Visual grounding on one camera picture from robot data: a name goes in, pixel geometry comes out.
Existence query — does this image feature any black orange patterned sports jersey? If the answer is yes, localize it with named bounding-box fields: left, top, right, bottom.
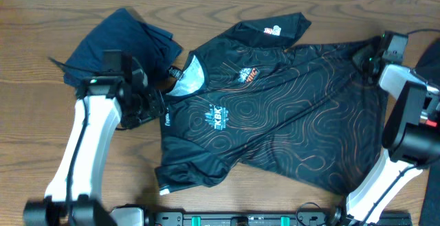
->
left=155, top=13, right=387, bottom=195

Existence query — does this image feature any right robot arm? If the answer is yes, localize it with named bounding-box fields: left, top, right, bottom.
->
left=327, top=31, right=439, bottom=225

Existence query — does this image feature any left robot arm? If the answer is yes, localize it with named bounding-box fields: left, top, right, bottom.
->
left=23, top=50, right=166, bottom=225

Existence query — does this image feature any black fabric at right edge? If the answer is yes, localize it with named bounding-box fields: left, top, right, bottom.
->
left=415, top=39, right=439, bottom=226

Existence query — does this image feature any folded dark blue garment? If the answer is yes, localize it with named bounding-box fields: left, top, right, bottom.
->
left=63, top=8, right=182, bottom=87

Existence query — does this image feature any red cloth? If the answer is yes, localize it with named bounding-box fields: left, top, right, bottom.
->
left=425, top=120, right=437, bottom=127

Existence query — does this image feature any black aluminium mounting rail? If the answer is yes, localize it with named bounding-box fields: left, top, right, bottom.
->
left=109, top=205, right=413, bottom=226

